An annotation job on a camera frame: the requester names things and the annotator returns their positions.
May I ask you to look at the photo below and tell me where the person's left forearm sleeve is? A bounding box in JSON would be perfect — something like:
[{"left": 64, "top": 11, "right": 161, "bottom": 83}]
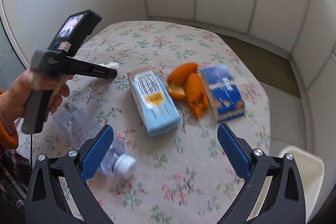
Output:
[{"left": 0, "top": 88, "right": 32, "bottom": 224}]

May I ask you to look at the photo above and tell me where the clear plastic water bottle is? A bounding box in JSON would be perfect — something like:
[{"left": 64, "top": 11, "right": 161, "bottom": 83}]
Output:
[{"left": 52, "top": 102, "right": 137, "bottom": 181}]

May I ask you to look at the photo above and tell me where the person's left hand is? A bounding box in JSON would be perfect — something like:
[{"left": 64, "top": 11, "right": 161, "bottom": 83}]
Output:
[{"left": 1, "top": 69, "right": 70, "bottom": 127}]

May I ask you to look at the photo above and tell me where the crumpled white tissue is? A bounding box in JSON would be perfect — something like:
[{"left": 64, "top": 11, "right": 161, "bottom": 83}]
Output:
[{"left": 100, "top": 61, "right": 120, "bottom": 70}]

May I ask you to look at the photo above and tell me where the dark blue small carton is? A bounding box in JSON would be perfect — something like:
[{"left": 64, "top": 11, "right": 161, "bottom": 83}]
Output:
[{"left": 201, "top": 65, "right": 245, "bottom": 123}]

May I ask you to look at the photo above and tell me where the white trash bin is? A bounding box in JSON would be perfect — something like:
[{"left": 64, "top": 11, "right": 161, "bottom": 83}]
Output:
[{"left": 252, "top": 144, "right": 325, "bottom": 219}]

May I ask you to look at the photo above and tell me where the brown floor mat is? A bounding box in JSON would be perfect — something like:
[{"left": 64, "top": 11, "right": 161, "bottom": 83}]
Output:
[{"left": 220, "top": 35, "right": 301, "bottom": 98}]

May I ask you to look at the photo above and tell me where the orange peel piece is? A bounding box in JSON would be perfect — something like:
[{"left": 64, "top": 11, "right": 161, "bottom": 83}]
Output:
[
  {"left": 185, "top": 73, "right": 209, "bottom": 119},
  {"left": 167, "top": 63, "right": 198, "bottom": 101}
]

